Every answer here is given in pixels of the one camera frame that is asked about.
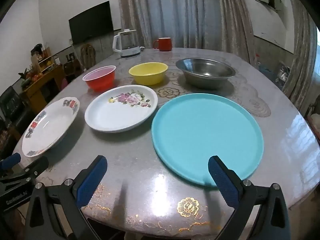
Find white plate red blue print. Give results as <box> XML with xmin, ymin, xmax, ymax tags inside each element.
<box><xmin>22</xmin><ymin>97</ymin><xmax>80</xmax><ymax>158</ymax></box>

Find turquoise round plate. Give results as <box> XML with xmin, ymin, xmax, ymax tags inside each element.
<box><xmin>151</xmin><ymin>93</ymin><xmax>264</xmax><ymax>187</ymax></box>

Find beige wide curtain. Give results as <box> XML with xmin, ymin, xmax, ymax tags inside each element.
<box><xmin>116</xmin><ymin>0</ymin><xmax>258</xmax><ymax>67</ymax></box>

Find white electric kettle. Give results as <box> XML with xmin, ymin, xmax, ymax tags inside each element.
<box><xmin>112</xmin><ymin>29</ymin><xmax>145</xmax><ymax>57</ymax></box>

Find dark sofa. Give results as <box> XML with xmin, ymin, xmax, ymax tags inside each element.
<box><xmin>0</xmin><ymin>86</ymin><xmax>28</xmax><ymax>135</ymax></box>

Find yellow plastic bowl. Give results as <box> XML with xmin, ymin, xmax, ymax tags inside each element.
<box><xmin>128</xmin><ymin>62</ymin><xmax>168</xmax><ymax>85</ymax></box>

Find stainless steel bowl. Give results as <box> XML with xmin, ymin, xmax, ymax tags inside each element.
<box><xmin>175</xmin><ymin>58</ymin><xmax>236</xmax><ymax>90</ymax></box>

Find black flat television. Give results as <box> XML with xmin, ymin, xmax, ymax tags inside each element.
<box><xmin>68</xmin><ymin>0</ymin><xmax>114</xmax><ymax>45</ymax></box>

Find beige narrow curtain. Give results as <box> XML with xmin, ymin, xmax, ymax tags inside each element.
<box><xmin>281</xmin><ymin>0</ymin><xmax>318</xmax><ymax>110</ymax></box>

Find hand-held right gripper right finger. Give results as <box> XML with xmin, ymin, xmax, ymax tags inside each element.
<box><xmin>208</xmin><ymin>155</ymin><xmax>292</xmax><ymax>240</ymax></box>

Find barred window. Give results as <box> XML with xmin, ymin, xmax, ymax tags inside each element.
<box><xmin>316</xmin><ymin>27</ymin><xmax>320</xmax><ymax>77</ymax></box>

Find shiny plastic bag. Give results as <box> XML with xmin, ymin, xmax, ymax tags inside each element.
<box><xmin>275</xmin><ymin>64</ymin><xmax>292</xmax><ymax>83</ymax></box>

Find red mug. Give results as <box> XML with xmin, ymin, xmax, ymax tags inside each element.
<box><xmin>153</xmin><ymin>37</ymin><xmax>172</xmax><ymax>52</ymax></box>

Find carved wooden chair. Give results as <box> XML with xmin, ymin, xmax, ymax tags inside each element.
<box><xmin>80</xmin><ymin>43</ymin><xmax>97</xmax><ymax>68</ymax></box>

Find gold floral lace table mat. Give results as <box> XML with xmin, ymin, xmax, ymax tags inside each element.
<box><xmin>117</xmin><ymin>55</ymin><xmax>272</xmax><ymax>118</ymax></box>

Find wooden cabinet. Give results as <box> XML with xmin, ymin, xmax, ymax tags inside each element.
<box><xmin>19</xmin><ymin>44</ymin><xmax>65</xmax><ymax>105</ymax></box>

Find white plate pink floral print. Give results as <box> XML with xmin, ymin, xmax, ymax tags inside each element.
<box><xmin>84</xmin><ymin>85</ymin><xmax>158</xmax><ymax>133</ymax></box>

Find red plastic bowl pink inside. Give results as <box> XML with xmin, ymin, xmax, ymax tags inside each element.
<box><xmin>82</xmin><ymin>65</ymin><xmax>117</xmax><ymax>92</ymax></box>

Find blue plastic bin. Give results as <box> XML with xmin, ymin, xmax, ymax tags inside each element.
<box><xmin>259</xmin><ymin>64</ymin><xmax>278</xmax><ymax>80</ymax></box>

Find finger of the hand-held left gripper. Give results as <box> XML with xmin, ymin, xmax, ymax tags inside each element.
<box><xmin>0</xmin><ymin>156</ymin><xmax>50</xmax><ymax>188</ymax></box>
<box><xmin>0</xmin><ymin>152</ymin><xmax>22</xmax><ymax>172</ymax></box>

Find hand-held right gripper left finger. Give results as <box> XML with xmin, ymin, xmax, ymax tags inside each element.
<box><xmin>25</xmin><ymin>155</ymin><xmax>108</xmax><ymax>240</ymax></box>

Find upholstered armchair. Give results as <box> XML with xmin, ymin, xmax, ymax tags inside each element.
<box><xmin>306</xmin><ymin>102</ymin><xmax>320</xmax><ymax>140</ymax></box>

